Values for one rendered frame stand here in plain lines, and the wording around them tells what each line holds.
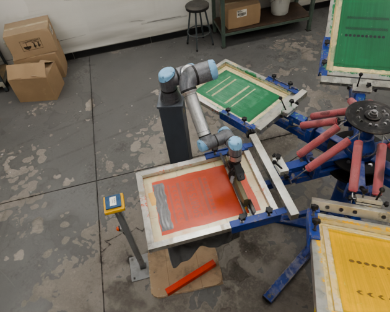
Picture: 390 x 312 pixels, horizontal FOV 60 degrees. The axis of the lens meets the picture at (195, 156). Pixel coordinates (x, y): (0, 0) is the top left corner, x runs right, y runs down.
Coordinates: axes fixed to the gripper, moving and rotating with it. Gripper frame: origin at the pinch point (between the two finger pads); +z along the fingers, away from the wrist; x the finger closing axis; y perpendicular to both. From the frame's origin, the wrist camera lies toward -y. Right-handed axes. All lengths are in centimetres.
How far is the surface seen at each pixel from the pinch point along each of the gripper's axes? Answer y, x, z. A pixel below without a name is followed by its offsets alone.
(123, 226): 10, 79, 31
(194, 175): 17.7, 23.7, 5.3
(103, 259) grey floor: 28, 112, 101
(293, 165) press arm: -1.0, -37.5, -3.3
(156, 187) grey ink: 14, 49, 4
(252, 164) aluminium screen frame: 12.1, -15.0, 1.8
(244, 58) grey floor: 282, -108, 101
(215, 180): 9.2, 11.1, 5.3
